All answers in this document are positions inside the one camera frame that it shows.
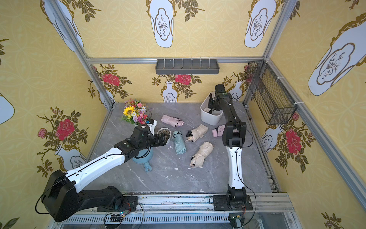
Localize artificial flowers in white planter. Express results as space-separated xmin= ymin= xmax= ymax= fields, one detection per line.
xmin=121 ymin=99 xmax=153 ymax=126

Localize beige umbrella front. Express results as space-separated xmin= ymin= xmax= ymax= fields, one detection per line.
xmin=190 ymin=142 xmax=214 ymax=168

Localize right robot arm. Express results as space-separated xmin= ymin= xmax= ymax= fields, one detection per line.
xmin=208 ymin=85 xmax=253 ymax=211

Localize white storage box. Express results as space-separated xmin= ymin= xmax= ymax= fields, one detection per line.
xmin=200 ymin=92 xmax=223 ymax=126

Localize dark grey wall shelf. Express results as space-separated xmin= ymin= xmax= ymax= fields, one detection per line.
xmin=155 ymin=58 xmax=220 ymax=75

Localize beige umbrella with black handle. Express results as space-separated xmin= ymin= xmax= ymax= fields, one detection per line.
xmin=186 ymin=124 xmax=208 ymax=142

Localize white bowl with dark contents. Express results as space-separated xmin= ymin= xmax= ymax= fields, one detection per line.
xmin=157 ymin=127 xmax=172 ymax=141

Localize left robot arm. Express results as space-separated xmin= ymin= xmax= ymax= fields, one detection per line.
xmin=38 ymin=125 xmax=169 ymax=222

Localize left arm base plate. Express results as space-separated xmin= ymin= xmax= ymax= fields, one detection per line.
xmin=97 ymin=196 xmax=138 ymax=212

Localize mint green umbrella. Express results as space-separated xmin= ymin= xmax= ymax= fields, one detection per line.
xmin=173 ymin=131 xmax=186 ymax=155

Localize black wire mesh basket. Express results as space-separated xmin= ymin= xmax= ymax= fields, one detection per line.
xmin=246 ymin=60 xmax=297 ymax=125

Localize blue round hand mirror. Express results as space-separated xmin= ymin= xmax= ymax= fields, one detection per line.
xmin=132 ymin=148 xmax=153 ymax=173

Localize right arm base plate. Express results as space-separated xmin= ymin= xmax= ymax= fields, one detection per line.
xmin=211 ymin=195 xmax=253 ymax=211

